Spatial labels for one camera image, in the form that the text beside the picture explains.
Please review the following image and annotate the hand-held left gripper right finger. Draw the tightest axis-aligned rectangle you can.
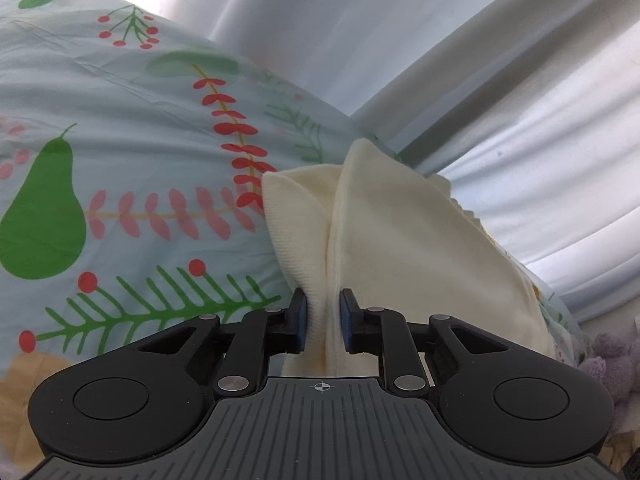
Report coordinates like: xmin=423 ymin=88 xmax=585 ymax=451
xmin=339 ymin=287 xmax=506 ymax=394

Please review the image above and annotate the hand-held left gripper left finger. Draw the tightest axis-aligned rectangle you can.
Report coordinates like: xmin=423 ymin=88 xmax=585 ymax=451
xmin=137 ymin=287 xmax=308 ymax=399

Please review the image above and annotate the cream knit sweater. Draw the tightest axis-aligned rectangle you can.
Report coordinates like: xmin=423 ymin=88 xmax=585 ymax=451
xmin=261 ymin=138 xmax=557 ymax=378

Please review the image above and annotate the floral bed sheet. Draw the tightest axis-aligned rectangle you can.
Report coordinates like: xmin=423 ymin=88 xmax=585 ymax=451
xmin=0 ymin=0 xmax=590 ymax=480

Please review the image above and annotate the purple teddy bear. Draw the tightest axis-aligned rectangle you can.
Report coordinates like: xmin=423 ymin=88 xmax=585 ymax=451
xmin=575 ymin=332 xmax=640 ymax=456

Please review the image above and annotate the white curtain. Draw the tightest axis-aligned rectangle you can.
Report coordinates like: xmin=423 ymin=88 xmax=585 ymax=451
xmin=0 ymin=0 xmax=640 ymax=326

